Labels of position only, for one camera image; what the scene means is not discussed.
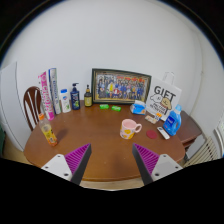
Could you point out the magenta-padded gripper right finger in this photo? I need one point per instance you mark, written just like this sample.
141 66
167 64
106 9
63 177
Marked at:
149 160

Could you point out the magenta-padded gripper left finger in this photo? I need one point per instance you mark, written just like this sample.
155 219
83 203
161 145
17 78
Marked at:
75 160

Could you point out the orange-capped juice bottle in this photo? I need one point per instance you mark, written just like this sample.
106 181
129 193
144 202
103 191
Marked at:
49 133

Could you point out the flat round red coaster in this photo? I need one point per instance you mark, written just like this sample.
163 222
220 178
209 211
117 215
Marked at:
151 134

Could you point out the white remote control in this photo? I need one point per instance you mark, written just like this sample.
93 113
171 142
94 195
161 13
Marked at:
163 133

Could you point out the pink mug with yellow print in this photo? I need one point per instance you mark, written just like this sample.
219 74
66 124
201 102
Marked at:
127 129

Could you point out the small flat snack packet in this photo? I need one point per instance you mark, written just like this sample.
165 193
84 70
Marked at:
150 119

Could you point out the blue detergent jug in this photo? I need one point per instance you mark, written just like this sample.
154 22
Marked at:
172 123

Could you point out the dark wooden side table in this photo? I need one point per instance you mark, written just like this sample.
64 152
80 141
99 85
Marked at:
189 128

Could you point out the blue tissue pack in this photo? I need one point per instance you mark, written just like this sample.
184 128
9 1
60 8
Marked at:
138 108

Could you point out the white radiator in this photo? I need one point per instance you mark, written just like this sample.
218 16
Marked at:
201 151

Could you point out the white shampoo bottle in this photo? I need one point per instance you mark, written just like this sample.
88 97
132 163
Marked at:
65 102

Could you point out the dark blue pump bottle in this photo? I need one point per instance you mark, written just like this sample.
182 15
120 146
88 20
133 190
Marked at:
75 100

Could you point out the small dark yellow-labelled bottle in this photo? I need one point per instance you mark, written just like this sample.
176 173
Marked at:
88 99

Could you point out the white printed paper gift bag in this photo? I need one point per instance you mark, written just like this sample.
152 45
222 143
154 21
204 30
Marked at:
164 98

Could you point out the pink and white tall tube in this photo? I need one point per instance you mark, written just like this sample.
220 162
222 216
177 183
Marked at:
46 100

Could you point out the blue and white tall tube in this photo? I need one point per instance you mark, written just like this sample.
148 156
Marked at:
55 90

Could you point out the dark wooden chair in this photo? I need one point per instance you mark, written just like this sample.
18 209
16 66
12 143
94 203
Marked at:
31 96

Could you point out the framed group photo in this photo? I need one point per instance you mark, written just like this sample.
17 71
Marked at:
120 86

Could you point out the white leaning board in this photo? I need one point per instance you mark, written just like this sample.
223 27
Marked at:
11 106

